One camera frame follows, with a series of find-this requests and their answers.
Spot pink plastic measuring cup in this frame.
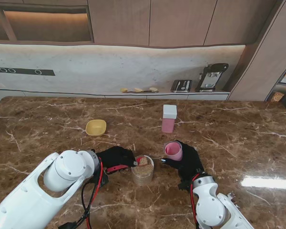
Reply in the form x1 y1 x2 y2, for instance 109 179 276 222
163 141 184 162

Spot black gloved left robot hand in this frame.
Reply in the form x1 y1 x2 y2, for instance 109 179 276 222
96 146 139 172

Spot lit open shelf niche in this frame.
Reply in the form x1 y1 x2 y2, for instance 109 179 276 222
0 0 95 45

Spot black espresso machine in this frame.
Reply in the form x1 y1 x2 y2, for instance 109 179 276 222
198 62 229 93

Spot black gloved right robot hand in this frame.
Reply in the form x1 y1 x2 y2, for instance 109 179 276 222
160 140 205 182

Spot pink container with white lid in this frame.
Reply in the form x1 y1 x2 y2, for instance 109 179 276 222
161 104 178 134

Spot yellow plastic bowl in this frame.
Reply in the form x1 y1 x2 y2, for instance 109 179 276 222
85 119 107 137

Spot red plastic measuring spoon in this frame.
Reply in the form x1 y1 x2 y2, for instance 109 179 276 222
105 156 148 174

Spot red black right arm cable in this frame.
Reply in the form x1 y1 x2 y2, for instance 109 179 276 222
190 173 202 229

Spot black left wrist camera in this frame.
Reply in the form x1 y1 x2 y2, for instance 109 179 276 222
90 170 110 186

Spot red black arm cable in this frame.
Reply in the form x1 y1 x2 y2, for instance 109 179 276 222
190 173 202 229
58 157 105 229

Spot wooden wall cabinets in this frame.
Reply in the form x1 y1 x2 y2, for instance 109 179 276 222
87 0 285 49

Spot tall wooden cabinet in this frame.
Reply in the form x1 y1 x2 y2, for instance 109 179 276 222
228 0 286 102

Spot black silver toaster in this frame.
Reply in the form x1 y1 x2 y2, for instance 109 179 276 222
170 79 193 93

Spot clear jar of grain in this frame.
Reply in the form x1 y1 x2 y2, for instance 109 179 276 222
131 155 155 187

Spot red black left arm cable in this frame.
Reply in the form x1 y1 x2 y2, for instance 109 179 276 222
58 157 105 229

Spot round wooden ornament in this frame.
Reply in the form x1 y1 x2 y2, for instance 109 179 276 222
271 92 285 103

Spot black wall control panel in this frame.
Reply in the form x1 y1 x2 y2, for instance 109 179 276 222
0 66 56 77

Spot wooden cutting board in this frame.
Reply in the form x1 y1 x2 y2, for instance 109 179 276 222
133 87 159 94

